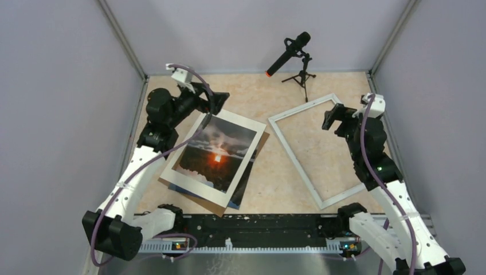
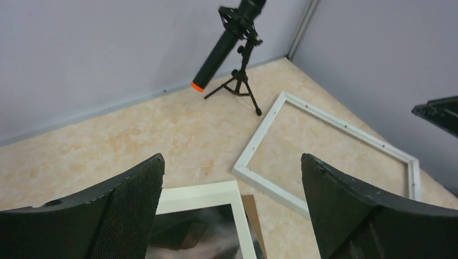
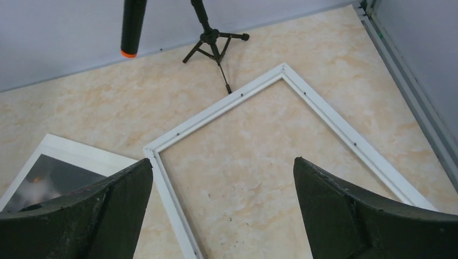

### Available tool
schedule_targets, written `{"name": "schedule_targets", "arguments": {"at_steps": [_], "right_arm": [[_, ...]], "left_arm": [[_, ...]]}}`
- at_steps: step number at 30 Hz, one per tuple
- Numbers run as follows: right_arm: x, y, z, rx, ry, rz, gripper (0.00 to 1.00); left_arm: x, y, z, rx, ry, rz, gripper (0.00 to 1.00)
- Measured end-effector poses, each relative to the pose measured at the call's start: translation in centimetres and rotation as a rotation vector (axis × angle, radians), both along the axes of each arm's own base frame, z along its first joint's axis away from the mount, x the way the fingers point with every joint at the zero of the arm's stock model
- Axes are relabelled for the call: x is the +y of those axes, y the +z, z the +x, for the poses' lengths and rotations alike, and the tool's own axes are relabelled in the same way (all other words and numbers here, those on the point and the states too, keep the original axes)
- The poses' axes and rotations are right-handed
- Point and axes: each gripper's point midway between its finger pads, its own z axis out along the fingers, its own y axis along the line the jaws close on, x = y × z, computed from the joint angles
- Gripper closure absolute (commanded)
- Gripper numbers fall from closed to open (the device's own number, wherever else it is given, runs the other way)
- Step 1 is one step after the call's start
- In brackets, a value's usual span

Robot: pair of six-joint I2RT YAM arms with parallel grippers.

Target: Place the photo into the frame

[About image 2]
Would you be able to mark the white picture frame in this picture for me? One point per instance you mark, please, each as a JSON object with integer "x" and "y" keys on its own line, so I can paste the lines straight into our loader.
{"x": 241, "y": 170}

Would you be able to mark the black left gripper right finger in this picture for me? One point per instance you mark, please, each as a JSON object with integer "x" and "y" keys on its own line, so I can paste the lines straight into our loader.
{"x": 354, "y": 219}

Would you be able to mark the white photo mat board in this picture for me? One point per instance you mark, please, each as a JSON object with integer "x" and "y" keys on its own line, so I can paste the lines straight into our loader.
{"x": 210, "y": 195}

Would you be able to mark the black shotgun microphone orange tip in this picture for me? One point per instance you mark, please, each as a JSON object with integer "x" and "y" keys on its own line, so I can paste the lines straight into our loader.
{"x": 239, "y": 24}

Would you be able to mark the black mini tripod stand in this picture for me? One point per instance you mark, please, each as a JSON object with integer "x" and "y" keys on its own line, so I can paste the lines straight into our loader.
{"x": 238, "y": 84}

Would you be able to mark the sunset landscape photo print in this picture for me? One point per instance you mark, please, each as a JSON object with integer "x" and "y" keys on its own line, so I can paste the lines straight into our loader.
{"x": 200, "y": 233}

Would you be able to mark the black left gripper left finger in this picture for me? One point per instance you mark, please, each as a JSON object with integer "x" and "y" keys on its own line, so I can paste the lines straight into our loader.
{"x": 112, "y": 219}

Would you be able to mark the brown cardboard backing board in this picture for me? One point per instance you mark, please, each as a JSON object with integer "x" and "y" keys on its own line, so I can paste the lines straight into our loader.
{"x": 254, "y": 225}

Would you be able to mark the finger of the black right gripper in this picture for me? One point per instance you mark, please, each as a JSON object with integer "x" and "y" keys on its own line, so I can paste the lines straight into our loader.
{"x": 440, "y": 112}

